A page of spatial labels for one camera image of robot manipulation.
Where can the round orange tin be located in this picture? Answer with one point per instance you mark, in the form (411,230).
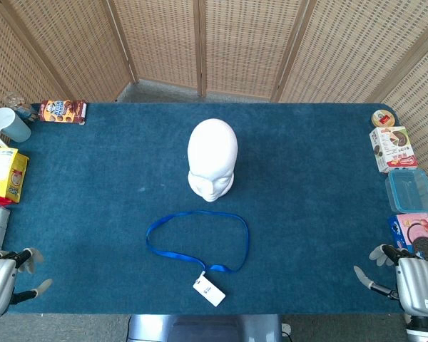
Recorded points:
(383,118)

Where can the bamboo folding screen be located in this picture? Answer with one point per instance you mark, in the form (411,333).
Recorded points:
(246,42)

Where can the clear glass jar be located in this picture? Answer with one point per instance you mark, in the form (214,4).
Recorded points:
(18,103)

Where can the pink blue Oreo box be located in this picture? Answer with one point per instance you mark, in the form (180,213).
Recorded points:
(413,228)

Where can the silver robot torso base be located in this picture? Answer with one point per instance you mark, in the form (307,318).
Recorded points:
(203,329)

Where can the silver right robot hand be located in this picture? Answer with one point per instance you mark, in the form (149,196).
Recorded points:
(419,285)

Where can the white red snack box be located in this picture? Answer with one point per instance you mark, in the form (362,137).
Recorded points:
(394,149)

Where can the clear container blue rim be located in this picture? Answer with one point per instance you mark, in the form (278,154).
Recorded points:
(410,192)

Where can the brown cookie box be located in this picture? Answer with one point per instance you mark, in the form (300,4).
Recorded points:
(60,111)

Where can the blue carpet table cover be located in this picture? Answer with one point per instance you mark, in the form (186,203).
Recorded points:
(92,213)

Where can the white power plug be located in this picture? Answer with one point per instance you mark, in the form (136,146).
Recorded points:
(286,327)

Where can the white foam mannequin head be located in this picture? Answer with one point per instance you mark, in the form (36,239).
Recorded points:
(212,153)

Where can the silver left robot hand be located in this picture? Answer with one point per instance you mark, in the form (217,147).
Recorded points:
(0,285)

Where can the yellow snack box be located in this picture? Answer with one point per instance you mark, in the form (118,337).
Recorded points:
(5,174)

